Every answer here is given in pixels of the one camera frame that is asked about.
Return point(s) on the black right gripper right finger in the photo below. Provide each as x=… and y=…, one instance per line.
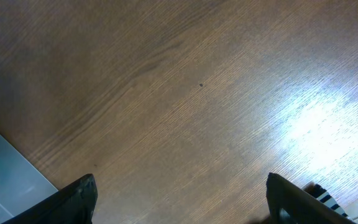
x=288, y=203

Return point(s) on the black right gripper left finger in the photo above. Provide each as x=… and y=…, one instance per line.
x=73, y=204

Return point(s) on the clear plastic storage container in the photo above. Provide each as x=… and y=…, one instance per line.
x=21, y=185

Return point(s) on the striped object at table edge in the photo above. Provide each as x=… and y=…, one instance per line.
x=323, y=196

